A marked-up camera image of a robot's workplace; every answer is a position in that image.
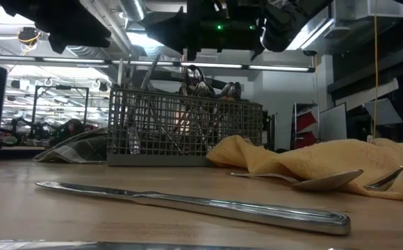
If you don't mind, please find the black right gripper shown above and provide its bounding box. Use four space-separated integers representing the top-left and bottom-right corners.
145 0 268 62

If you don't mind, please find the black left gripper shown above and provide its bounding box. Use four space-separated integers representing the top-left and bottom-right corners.
0 0 112 55

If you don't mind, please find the grey mesh silverware basket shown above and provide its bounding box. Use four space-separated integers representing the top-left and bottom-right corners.
106 86 265 167

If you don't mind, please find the yellow terry towel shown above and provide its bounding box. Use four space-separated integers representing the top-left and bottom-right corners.
206 134 403 201

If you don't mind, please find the short silver spoon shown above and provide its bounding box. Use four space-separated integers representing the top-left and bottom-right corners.
227 169 365 192

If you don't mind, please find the ceiling light strip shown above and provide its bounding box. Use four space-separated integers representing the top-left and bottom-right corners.
0 54 315 73

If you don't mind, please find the person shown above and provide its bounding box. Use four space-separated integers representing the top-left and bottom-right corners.
50 119 85 147

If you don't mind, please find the grey checked dish towel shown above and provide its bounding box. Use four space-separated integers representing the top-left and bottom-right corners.
33 127 109 165

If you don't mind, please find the red and white shelf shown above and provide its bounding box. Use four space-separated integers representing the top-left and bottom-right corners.
293 101 320 150

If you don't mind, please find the white board panel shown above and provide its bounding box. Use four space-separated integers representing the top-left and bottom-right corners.
318 102 348 142

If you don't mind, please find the white ceiling box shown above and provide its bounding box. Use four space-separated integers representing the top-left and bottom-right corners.
333 0 403 20

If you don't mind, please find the grey angled panel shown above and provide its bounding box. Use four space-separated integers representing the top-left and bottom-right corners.
363 97 403 126

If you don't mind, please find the silver ceiling duct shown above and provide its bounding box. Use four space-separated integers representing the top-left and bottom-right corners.
117 0 147 22

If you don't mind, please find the yellow hanging cable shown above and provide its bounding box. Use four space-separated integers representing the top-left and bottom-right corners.
371 0 379 139

